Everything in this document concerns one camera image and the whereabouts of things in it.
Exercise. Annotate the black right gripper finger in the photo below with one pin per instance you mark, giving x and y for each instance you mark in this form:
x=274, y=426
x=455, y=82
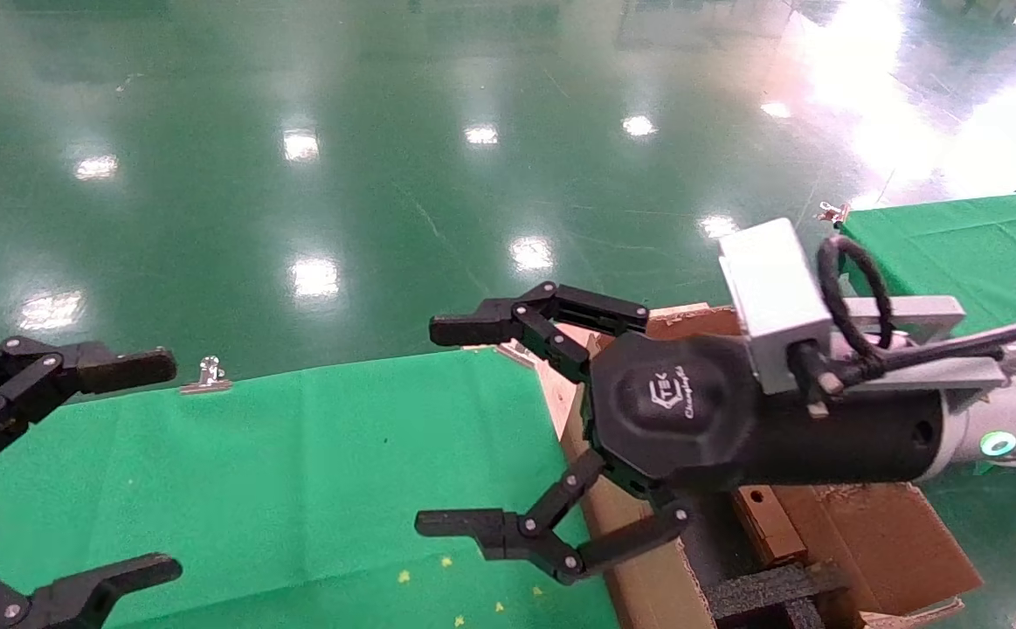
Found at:
x=538, y=319
x=534, y=542

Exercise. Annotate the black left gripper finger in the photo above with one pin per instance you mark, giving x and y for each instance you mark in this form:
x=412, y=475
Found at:
x=79, y=594
x=79, y=369

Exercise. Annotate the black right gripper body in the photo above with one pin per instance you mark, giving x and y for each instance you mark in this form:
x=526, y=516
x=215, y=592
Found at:
x=682, y=411

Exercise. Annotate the small brown cardboard box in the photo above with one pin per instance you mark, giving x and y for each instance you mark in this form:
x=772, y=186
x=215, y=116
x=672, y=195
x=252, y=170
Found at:
x=765, y=524

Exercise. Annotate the large open brown carton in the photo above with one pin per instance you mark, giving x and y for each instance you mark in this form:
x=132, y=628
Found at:
x=892, y=542

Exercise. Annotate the black foam insert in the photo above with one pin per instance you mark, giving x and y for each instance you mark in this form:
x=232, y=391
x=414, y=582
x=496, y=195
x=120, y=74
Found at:
x=761, y=598

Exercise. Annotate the large green table cloth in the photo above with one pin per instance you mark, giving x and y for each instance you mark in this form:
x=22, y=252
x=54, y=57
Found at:
x=254, y=480

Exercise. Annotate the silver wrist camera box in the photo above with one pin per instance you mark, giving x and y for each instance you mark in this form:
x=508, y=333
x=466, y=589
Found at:
x=774, y=297

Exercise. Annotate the silver camera mount bracket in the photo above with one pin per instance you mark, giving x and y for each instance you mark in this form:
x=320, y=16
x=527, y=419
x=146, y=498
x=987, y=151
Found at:
x=918, y=308

